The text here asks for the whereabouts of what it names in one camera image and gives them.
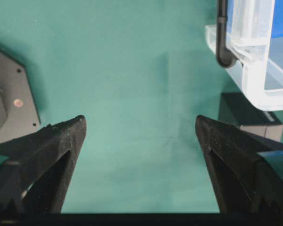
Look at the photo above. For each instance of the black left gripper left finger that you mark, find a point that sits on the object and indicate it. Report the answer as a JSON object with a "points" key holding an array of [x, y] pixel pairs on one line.
{"points": [[37, 172]]}

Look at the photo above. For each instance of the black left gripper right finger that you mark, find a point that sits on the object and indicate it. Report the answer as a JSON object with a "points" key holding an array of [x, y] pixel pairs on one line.
{"points": [[243, 181]]}

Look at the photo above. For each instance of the black RealSense box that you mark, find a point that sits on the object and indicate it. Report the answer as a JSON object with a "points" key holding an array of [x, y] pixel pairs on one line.
{"points": [[236, 109]]}

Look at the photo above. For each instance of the clear plastic storage bin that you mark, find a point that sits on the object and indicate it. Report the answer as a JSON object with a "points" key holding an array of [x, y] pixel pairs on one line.
{"points": [[242, 43]]}

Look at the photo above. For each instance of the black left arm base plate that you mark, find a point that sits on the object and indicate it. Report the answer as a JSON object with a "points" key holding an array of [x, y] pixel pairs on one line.
{"points": [[18, 112]]}

